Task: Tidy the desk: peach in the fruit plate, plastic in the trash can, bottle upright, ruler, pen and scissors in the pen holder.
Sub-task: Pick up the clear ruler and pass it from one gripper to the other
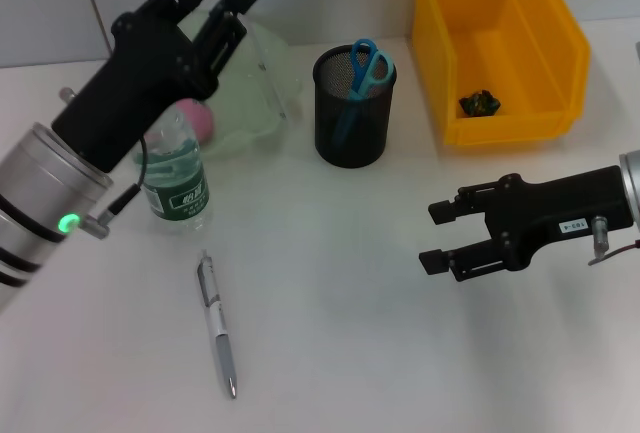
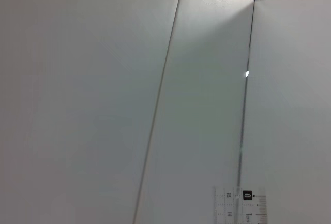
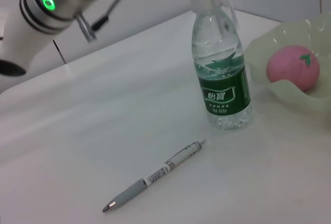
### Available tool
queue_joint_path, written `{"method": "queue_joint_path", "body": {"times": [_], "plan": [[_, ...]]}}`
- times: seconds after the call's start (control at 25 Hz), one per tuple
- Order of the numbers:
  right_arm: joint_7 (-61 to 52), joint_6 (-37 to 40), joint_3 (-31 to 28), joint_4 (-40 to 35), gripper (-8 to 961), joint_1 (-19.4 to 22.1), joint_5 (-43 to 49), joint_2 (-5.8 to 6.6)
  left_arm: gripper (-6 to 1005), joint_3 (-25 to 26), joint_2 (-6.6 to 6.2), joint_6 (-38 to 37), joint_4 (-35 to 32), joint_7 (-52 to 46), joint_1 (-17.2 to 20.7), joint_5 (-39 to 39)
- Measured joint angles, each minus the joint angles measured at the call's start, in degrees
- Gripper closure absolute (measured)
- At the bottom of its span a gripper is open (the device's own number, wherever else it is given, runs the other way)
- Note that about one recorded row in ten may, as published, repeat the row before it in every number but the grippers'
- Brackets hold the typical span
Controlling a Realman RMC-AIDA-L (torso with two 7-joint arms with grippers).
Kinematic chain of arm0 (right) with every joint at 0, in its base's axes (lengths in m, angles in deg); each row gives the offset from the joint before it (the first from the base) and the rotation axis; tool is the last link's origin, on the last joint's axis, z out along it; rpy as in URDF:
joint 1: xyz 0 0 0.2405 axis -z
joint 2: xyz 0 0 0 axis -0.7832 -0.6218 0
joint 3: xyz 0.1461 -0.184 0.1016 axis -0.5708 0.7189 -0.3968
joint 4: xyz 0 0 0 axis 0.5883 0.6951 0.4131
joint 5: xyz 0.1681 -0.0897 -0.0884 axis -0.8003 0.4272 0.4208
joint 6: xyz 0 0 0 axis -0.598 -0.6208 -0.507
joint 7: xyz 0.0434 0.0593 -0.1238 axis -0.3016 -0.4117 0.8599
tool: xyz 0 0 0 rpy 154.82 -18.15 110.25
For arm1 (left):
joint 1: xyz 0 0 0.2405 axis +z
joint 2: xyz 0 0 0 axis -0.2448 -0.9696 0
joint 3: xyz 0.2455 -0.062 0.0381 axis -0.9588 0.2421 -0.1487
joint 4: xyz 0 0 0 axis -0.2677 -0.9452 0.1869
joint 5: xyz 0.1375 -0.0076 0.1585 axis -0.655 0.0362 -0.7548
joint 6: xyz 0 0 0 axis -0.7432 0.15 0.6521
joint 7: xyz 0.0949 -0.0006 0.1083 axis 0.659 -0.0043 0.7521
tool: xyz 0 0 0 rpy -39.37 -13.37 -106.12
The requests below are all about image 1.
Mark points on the grey silver pen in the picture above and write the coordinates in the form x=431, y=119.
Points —
x=220, y=333

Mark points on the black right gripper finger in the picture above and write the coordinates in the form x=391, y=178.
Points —
x=470, y=260
x=470, y=200

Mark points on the black mesh pen holder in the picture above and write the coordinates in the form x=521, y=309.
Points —
x=360, y=138

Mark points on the blue scissors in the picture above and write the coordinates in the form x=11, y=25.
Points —
x=359, y=83

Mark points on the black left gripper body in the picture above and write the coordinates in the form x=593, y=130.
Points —
x=135, y=83

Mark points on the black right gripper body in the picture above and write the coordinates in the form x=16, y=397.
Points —
x=560, y=208

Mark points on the clear bottle green label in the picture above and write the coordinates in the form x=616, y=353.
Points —
x=175, y=188

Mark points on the pink toy peach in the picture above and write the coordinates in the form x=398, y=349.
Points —
x=200, y=120

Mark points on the transparent plastic ruler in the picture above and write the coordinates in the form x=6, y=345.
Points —
x=267, y=73

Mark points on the translucent green fruit bowl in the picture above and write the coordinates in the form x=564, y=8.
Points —
x=245, y=103

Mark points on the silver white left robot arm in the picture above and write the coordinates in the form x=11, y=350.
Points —
x=35, y=203

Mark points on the yellow plastic bin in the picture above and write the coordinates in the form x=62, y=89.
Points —
x=500, y=28

